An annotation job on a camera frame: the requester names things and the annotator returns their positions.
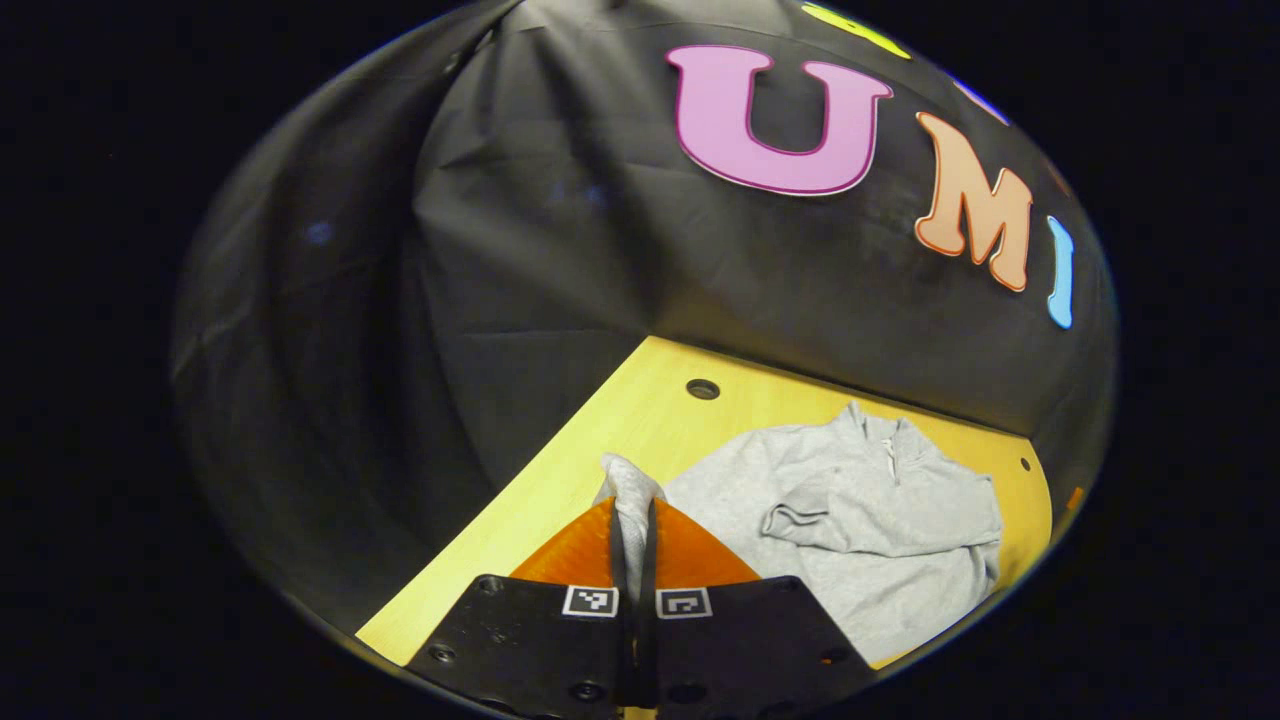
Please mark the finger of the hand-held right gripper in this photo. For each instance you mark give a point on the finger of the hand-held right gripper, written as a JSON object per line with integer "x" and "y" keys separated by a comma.
{"x": 1075, "y": 498}

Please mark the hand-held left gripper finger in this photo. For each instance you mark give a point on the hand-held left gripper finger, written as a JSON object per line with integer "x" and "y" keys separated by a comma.
{"x": 648, "y": 650}
{"x": 626, "y": 650}

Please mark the grey zip-neck sweatshirt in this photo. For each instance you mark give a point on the grey zip-neck sweatshirt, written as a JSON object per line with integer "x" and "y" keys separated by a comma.
{"x": 880, "y": 520}

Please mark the black backdrop cloth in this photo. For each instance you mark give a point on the black backdrop cloth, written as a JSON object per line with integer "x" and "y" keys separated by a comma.
{"x": 560, "y": 250}

